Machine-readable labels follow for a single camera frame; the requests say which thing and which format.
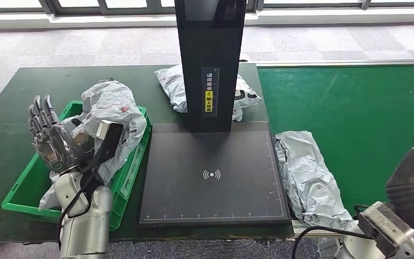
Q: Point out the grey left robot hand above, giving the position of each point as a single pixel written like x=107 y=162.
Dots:
x=57 y=146

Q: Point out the white red parcel with hole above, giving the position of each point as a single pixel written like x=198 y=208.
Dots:
x=110 y=100

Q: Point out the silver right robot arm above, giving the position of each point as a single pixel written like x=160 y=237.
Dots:
x=410 y=203

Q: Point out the green conveyor belt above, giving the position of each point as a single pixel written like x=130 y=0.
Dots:
x=353 y=100

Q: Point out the plain grey parcel bag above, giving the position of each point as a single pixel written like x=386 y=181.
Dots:
x=307 y=171

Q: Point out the white grey printed parcel bag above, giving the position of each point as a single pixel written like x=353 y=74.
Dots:
x=173 y=85

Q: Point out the black inbound scanner machine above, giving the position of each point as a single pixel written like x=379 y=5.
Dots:
x=210 y=171

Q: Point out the green plastic crate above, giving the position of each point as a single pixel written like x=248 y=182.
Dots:
x=128 y=186

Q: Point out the dark framed window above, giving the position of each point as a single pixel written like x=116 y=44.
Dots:
x=85 y=5

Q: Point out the black yellow instruction label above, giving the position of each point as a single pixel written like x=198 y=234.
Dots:
x=210 y=91

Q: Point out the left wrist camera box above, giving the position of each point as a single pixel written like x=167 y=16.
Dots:
x=110 y=139

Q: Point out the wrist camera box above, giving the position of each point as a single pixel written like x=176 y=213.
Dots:
x=385 y=225
x=110 y=139

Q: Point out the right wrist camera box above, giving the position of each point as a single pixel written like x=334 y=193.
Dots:
x=385 y=225

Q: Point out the aluminium conveyor frame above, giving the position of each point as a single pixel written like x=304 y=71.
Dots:
x=317 y=62

